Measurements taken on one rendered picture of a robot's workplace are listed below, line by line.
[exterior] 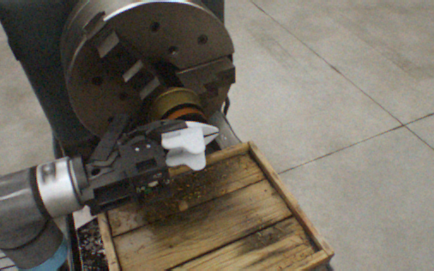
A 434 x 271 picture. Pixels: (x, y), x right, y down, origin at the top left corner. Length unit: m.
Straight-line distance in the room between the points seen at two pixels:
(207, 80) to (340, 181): 1.43
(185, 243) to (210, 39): 0.37
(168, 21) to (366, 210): 1.51
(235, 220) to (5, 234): 0.37
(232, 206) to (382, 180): 1.43
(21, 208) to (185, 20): 0.37
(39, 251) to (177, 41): 0.39
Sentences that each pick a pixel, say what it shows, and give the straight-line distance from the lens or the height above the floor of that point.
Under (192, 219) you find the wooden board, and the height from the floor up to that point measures 0.88.
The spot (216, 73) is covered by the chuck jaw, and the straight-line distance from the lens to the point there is 0.61.
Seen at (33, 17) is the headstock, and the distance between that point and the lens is 0.71.
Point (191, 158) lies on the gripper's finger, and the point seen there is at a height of 1.07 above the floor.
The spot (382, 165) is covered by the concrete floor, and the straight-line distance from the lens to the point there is 2.10.
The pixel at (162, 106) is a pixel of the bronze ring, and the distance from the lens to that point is 0.52.
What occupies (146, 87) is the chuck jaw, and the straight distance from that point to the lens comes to 0.54.
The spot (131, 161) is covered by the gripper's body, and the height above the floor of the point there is 1.12.
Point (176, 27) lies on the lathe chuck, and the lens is 0.58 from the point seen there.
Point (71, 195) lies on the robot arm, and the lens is 0.46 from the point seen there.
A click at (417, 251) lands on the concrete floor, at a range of 1.84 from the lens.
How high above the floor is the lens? 1.45
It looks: 45 degrees down
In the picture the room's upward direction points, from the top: straight up
